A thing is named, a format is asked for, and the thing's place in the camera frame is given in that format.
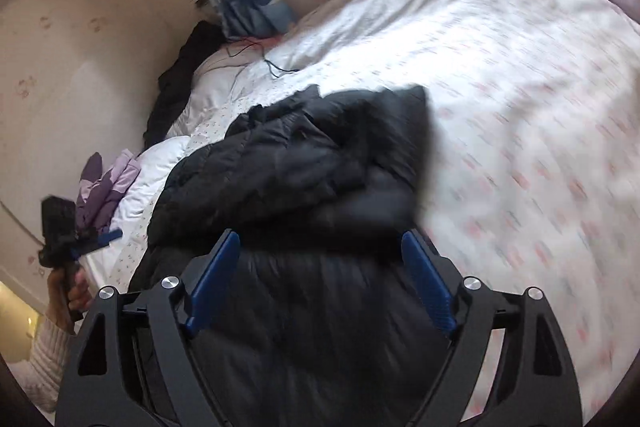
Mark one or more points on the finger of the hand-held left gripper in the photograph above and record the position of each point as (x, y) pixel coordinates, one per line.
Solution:
(110, 238)

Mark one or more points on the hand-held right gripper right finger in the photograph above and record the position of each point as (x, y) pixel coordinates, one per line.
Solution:
(430, 282)

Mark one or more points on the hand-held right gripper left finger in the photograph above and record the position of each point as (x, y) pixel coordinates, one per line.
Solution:
(215, 277)

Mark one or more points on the black puffer jacket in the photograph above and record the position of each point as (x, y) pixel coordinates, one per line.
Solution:
(300, 167)

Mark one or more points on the person's left hand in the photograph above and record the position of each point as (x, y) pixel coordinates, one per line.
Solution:
(60, 302)

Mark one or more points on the purple jacket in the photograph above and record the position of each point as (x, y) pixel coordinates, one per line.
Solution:
(107, 187)

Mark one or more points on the white quilt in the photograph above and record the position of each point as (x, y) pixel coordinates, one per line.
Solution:
(145, 177)

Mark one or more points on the dark crumpled coat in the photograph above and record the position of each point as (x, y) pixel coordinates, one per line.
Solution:
(175, 87)

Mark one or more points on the bed with cherry print sheet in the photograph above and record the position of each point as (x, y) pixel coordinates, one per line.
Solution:
(500, 107)

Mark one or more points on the white pillow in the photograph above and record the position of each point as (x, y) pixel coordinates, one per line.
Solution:
(220, 82)

